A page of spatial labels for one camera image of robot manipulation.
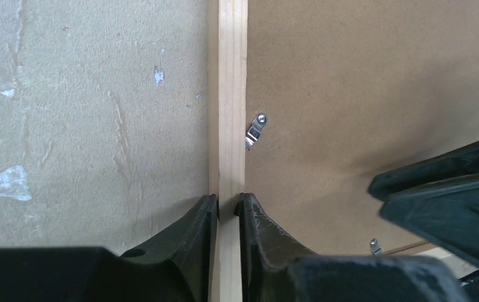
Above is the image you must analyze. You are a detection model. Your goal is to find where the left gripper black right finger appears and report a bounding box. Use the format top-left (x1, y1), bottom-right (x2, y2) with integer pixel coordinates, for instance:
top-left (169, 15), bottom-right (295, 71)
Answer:
top-left (235, 193), bottom-right (468, 301)

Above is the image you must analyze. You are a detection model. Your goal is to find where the wooden picture frame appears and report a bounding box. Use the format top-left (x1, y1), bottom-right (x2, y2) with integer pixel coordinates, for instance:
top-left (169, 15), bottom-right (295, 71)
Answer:
top-left (206, 0), bottom-right (453, 302)

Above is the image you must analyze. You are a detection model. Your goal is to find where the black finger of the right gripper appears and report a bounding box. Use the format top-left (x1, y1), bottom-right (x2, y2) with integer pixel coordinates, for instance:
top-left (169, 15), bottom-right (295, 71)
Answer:
top-left (368, 141), bottom-right (479, 269)

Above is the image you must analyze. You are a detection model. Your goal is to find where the brown frame backing board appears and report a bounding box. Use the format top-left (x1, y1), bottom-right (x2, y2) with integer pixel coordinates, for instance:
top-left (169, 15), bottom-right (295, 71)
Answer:
top-left (246, 1), bottom-right (479, 254)

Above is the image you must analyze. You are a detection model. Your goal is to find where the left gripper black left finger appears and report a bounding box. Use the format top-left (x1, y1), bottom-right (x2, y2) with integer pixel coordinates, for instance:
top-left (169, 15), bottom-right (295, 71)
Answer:
top-left (0, 195), bottom-right (218, 301)

